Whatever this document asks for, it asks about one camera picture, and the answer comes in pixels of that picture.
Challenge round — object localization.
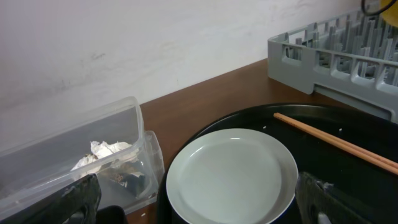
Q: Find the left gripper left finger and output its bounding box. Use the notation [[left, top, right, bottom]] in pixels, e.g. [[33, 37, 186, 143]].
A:
[[1, 174, 101, 224]]

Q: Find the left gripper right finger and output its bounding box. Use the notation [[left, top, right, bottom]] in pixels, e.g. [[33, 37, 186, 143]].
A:
[[295, 172, 373, 224]]

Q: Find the white tissue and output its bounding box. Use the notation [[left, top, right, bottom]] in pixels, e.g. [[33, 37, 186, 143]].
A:
[[70, 141, 139, 177]]

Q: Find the grey plate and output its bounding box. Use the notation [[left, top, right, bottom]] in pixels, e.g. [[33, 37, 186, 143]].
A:
[[165, 128, 299, 223]]

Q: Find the gold brown snack wrapper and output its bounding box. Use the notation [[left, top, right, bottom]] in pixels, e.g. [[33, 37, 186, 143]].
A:
[[107, 162, 146, 198]]

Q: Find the yellow bowl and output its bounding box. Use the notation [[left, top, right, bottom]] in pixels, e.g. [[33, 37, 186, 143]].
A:
[[380, 0, 398, 27]]

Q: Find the grey dishwasher rack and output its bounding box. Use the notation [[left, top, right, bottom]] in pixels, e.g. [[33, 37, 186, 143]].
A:
[[268, 11, 397, 122]]

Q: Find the black rectangular tray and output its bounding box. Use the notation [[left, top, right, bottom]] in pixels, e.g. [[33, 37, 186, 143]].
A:
[[95, 205, 128, 224]]

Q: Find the round black serving tray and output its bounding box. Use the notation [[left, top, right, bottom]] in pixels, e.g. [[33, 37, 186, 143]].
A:
[[156, 104, 397, 223]]

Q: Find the clear plastic bin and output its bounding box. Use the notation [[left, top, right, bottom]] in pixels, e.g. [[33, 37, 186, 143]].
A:
[[1, 96, 164, 218]]

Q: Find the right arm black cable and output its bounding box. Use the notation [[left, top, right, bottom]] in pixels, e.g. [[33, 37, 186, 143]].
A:
[[360, 0, 396, 17]]

